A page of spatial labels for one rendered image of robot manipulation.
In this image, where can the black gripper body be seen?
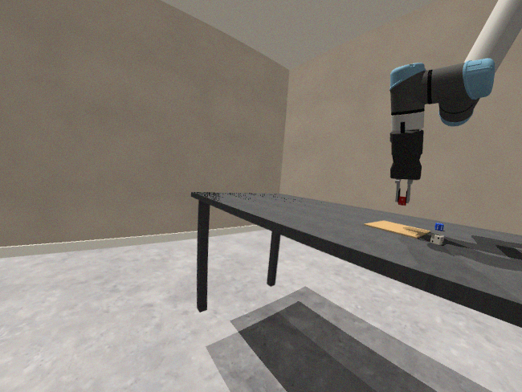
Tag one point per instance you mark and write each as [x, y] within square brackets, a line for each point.
[408, 150]

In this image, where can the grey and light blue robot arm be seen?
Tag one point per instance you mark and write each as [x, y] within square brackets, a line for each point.
[453, 87]

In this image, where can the white die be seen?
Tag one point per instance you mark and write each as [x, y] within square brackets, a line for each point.
[437, 239]

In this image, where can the tan square mat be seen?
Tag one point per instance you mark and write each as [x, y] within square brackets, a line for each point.
[400, 229]

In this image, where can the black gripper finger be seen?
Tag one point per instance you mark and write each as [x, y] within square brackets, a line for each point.
[409, 182]
[398, 189]

